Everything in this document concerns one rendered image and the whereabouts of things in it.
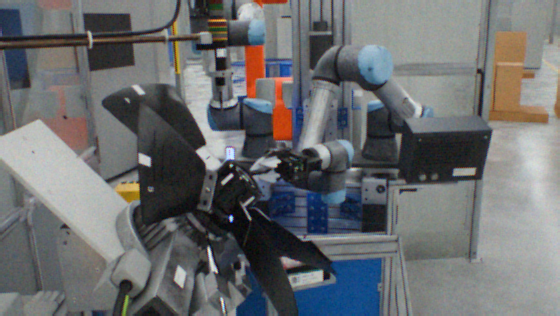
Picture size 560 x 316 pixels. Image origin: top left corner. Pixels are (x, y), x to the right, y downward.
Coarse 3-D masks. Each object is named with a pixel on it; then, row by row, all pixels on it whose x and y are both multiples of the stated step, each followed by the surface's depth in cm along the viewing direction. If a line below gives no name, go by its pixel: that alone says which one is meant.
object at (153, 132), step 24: (144, 120) 89; (144, 144) 87; (168, 144) 94; (144, 168) 86; (168, 168) 93; (192, 168) 101; (144, 192) 85; (168, 192) 93; (192, 192) 102; (144, 216) 84; (168, 216) 94
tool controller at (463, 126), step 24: (408, 120) 164; (432, 120) 164; (456, 120) 163; (480, 120) 163; (408, 144) 161; (432, 144) 158; (456, 144) 159; (480, 144) 160; (408, 168) 163; (432, 168) 163; (456, 168) 164; (480, 168) 164
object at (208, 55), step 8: (200, 40) 113; (208, 40) 114; (200, 48) 115; (208, 48) 114; (208, 56) 115; (208, 64) 115; (208, 72) 117; (216, 72) 116; (224, 72) 116; (232, 72) 117
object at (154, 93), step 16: (112, 96) 116; (144, 96) 122; (160, 96) 124; (176, 96) 127; (112, 112) 114; (128, 112) 116; (160, 112) 120; (176, 112) 123; (176, 128) 120; (192, 128) 122; (192, 144) 119
